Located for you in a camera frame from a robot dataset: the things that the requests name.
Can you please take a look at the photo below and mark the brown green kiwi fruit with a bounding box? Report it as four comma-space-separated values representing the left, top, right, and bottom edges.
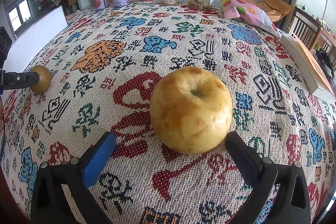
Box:
30, 65, 51, 94

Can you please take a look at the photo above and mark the yellow pear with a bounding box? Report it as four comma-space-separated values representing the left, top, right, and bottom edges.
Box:
150, 66, 233, 155

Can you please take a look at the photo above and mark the white board panel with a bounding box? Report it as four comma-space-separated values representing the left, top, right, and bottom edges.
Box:
3, 6, 68, 72

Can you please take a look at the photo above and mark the patterned woven tablecloth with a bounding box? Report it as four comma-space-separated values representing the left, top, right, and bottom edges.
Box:
1, 2, 335, 223

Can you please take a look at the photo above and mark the wooden chair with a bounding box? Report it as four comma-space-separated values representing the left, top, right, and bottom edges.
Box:
288, 6, 335, 71

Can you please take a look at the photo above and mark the orange cushion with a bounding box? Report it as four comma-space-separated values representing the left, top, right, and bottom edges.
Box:
241, 0, 293, 23

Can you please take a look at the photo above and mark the pink fruit snack bag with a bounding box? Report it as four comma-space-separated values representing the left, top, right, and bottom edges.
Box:
219, 0, 282, 38

